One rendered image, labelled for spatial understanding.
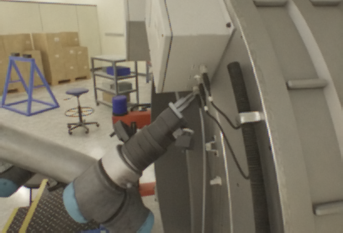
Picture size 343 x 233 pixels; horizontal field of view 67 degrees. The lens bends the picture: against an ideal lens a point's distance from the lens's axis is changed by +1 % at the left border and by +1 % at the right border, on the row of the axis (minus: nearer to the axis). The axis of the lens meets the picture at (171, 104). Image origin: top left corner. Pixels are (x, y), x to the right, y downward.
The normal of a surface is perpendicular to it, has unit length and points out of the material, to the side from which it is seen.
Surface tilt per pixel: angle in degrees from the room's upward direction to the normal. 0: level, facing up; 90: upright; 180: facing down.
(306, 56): 49
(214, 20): 42
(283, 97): 54
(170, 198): 29
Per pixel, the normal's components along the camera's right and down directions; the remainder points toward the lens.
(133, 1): 0.16, -0.30
